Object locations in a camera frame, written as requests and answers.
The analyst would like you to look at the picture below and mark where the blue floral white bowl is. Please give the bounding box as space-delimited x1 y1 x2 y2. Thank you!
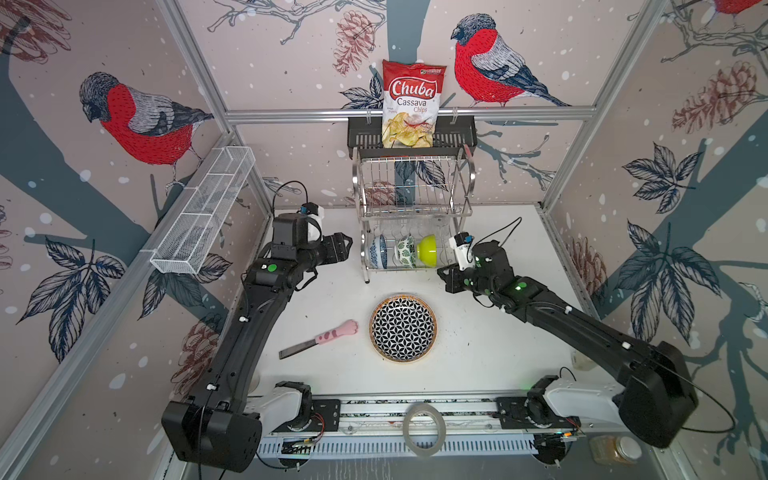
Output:
368 234 388 269

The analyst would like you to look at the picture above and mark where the lime green bowl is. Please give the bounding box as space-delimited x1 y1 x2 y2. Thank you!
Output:
417 234 438 268

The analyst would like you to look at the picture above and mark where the green leaf pattern cup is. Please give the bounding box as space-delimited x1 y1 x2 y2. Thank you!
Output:
394 235 417 268

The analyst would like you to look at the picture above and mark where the white patterned plate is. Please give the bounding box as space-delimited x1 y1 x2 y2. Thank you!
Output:
369 294 438 363

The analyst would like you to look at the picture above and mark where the steel two-tier dish rack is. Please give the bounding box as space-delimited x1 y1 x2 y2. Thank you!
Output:
352 152 476 283

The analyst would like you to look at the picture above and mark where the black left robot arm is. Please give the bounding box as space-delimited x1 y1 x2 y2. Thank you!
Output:
161 209 353 472

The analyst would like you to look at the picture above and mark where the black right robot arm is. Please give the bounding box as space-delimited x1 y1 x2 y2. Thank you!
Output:
438 232 699 448

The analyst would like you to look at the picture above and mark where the pink cat paw knife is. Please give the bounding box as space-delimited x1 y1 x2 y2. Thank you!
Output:
279 320 359 360

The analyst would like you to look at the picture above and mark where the small jar black lid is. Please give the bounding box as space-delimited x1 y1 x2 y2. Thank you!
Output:
571 350 596 371

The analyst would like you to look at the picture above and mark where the grey tape roll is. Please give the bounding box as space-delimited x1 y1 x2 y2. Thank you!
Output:
402 403 447 458

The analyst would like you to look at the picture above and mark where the Chuba cassava chips bag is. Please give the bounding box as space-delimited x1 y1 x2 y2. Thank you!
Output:
382 61 446 148

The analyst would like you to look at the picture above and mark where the glass jar white lid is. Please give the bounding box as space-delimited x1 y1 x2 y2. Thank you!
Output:
589 435 642 466

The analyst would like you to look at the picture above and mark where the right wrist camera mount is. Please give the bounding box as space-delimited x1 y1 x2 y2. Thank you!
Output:
449 232 474 271

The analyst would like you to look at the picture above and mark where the black wall shelf basket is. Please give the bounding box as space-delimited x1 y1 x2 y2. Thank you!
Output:
347 116 477 160

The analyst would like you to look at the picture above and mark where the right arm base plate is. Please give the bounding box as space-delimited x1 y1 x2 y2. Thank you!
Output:
495 396 581 430

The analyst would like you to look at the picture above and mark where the white wire mesh basket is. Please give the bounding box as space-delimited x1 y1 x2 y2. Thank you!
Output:
150 146 255 275

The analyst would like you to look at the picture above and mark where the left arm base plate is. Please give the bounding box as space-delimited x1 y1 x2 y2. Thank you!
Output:
262 398 341 434

